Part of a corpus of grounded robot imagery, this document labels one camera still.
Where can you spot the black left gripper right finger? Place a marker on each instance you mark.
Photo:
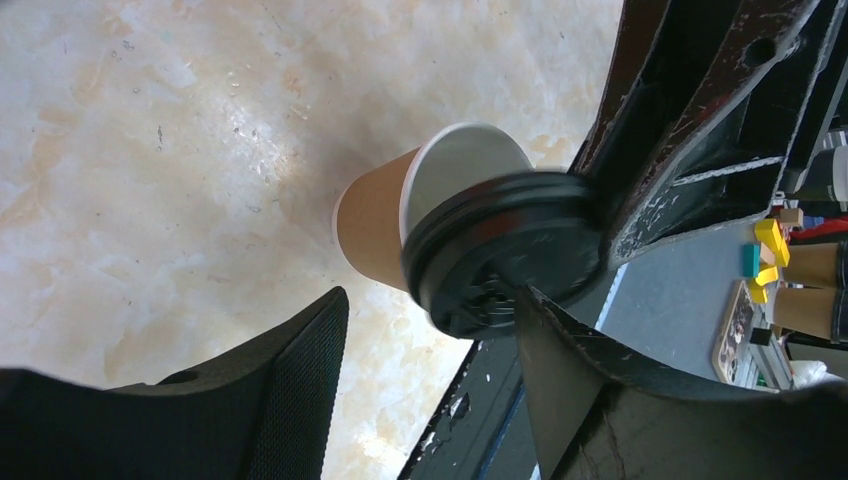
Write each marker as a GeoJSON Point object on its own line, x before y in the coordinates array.
{"type": "Point", "coordinates": [601, 410]}

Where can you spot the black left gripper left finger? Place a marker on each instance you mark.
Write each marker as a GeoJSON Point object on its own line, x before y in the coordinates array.
{"type": "Point", "coordinates": [261, 410]}

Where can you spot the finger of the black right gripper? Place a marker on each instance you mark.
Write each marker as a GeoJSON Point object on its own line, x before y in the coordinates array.
{"type": "Point", "coordinates": [709, 108]}

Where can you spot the black coffee cup lid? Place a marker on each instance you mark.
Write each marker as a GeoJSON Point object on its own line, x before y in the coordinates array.
{"type": "Point", "coordinates": [466, 261]}

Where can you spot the brown paper coffee cup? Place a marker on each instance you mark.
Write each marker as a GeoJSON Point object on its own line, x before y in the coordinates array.
{"type": "Point", "coordinates": [375, 214]}

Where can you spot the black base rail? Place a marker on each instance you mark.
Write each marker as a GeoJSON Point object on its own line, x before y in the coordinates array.
{"type": "Point", "coordinates": [666, 304]}

